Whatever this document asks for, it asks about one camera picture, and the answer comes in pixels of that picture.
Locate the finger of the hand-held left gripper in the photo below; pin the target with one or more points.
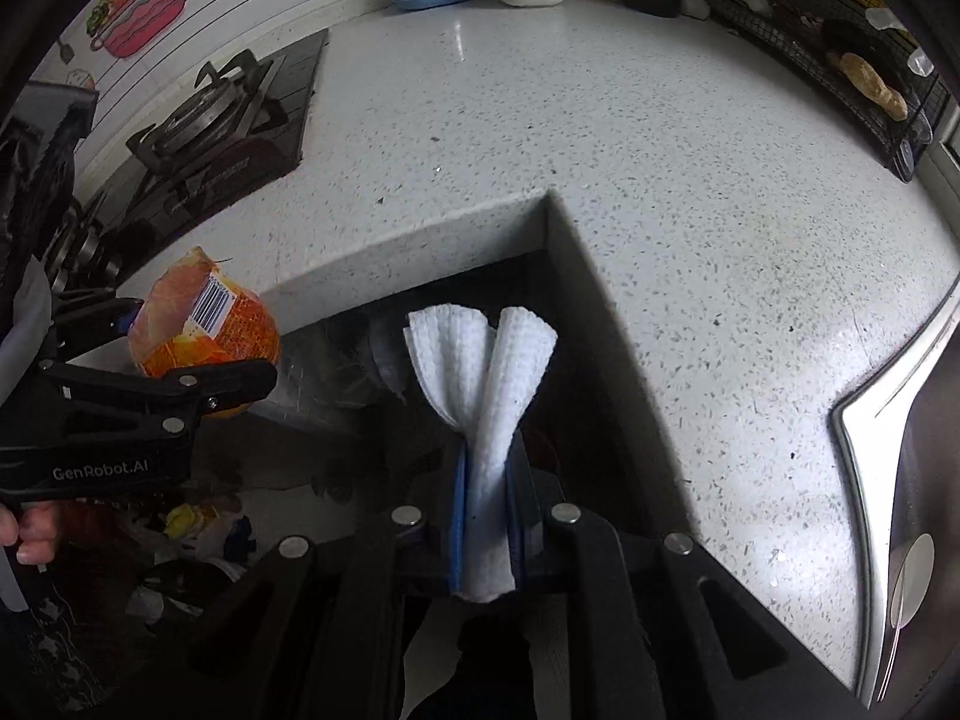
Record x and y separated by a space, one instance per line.
90 326
225 386

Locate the white bowl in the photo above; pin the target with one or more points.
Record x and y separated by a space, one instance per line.
915 570

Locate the person's left hand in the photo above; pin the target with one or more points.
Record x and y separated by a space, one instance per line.
41 532

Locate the black glass gas stove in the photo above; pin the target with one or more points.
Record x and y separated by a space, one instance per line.
225 157

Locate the white textured cloth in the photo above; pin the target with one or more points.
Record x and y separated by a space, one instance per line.
487 390

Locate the stainless steel sink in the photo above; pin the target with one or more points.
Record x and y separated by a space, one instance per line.
930 465

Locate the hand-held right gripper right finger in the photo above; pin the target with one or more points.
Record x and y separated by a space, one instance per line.
521 532

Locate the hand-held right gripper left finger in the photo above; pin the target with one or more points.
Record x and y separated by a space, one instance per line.
456 532

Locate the brown ginger root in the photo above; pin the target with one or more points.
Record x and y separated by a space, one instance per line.
870 82

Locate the garlic bulb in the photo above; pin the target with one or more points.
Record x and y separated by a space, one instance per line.
695 6

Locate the cartoon kitchen wall sticker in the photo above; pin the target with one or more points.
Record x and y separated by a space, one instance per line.
142 7

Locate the orange jelly cup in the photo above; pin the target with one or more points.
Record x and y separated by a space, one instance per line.
225 322

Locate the metal spoon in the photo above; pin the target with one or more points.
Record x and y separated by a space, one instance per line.
892 652

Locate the clear plastic trash bag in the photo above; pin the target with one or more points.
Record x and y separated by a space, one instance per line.
337 360

